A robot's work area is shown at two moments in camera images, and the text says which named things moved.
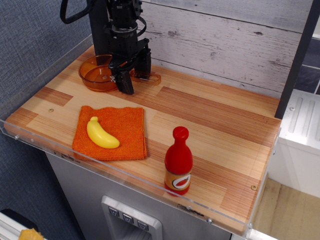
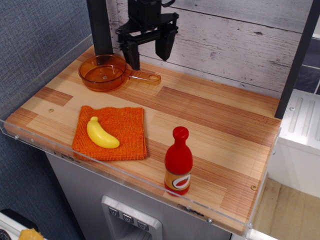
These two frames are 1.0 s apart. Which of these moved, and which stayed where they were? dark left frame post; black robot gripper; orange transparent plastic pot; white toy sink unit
Moved: black robot gripper
Stayed: orange transparent plastic pot; white toy sink unit; dark left frame post
